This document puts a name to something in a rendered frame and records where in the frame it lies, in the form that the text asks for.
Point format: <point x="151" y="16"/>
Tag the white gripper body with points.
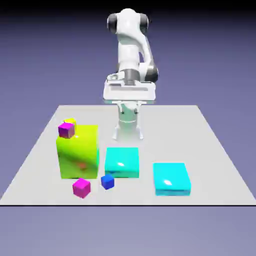
<point x="129" y="95"/>

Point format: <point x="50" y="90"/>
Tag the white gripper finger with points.
<point x="122" y="109"/>
<point x="136" y="109"/>

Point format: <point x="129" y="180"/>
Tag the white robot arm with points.
<point x="128" y="52"/>

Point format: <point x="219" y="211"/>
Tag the small yellow cube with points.
<point x="71" y="120"/>

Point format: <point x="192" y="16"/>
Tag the small magenta cube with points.
<point x="65" y="130"/>
<point x="81" y="188"/>

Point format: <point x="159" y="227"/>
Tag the small blue cube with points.
<point x="107" y="181"/>

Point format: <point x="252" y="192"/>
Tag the large cyan box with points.
<point x="171" y="178"/>
<point x="122" y="160"/>

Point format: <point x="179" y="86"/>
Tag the large yellow-green box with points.
<point x="80" y="152"/>

